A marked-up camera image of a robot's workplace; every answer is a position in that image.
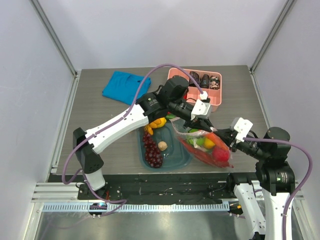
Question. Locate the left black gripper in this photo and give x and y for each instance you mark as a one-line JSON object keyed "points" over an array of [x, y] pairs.
{"points": [[199, 123]]}

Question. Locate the yellow toy mango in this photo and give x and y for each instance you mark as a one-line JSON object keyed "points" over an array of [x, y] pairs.
{"points": [[208, 144]]}

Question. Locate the clear zip top bag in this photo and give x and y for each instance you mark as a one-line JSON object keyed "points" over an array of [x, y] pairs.
{"points": [[181, 132]]}

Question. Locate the floral rolled sock right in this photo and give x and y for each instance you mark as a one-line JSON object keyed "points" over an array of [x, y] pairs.
{"points": [[214, 83]]}

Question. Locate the dark rolled sock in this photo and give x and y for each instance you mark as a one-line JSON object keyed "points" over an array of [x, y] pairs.
{"points": [[196, 77], [205, 81]]}

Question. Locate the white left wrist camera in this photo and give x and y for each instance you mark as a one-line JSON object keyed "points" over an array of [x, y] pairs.
{"points": [[202, 107]]}

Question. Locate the white toy garlic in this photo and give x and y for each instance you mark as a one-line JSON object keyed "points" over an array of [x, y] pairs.
{"points": [[162, 145]]}

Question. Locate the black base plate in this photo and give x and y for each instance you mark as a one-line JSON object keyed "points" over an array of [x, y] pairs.
{"points": [[167, 189]]}

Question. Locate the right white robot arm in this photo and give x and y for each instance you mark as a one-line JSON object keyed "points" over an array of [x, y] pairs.
{"points": [[276, 179]]}

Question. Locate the red toy apple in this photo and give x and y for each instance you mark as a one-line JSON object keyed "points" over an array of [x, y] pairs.
{"points": [[220, 154]]}

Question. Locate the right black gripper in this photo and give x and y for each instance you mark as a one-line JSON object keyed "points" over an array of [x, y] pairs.
{"points": [[231, 137]]}

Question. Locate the teal plastic basket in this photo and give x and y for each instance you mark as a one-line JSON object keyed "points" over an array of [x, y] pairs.
{"points": [[175, 157]]}

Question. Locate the dark rolled sock middle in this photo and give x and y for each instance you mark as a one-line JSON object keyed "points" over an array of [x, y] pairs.
{"points": [[205, 81]]}

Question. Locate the toy green onion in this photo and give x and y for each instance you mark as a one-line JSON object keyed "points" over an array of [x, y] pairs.
{"points": [[200, 148]]}

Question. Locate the white slotted cable duct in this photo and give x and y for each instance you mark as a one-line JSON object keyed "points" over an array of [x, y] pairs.
{"points": [[90, 207]]}

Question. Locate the blue folded cloth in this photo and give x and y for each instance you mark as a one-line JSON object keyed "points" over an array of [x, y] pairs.
{"points": [[122, 87]]}

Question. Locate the pink divided organizer box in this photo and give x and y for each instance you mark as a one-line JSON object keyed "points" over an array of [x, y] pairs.
{"points": [[215, 95]]}

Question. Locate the dark rolled sock left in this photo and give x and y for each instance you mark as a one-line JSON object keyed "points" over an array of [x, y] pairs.
{"points": [[196, 77]]}

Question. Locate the orange toy carrot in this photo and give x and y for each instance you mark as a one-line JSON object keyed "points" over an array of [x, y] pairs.
{"points": [[218, 141]]}

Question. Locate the red toy lobster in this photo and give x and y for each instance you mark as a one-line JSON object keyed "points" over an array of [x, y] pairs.
{"points": [[205, 156]]}

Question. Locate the green toy melon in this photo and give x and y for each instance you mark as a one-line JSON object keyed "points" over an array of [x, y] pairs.
{"points": [[195, 140]]}

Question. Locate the orange toy fruit cluster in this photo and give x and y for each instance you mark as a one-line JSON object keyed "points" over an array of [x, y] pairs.
{"points": [[156, 124]]}

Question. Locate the purple grape bunch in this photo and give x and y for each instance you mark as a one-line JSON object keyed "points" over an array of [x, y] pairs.
{"points": [[152, 153]]}

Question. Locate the green toy cucumber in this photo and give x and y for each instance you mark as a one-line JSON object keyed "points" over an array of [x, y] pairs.
{"points": [[170, 116]]}

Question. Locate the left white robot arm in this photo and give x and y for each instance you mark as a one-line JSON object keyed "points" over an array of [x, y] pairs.
{"points": [[168, 98]]}

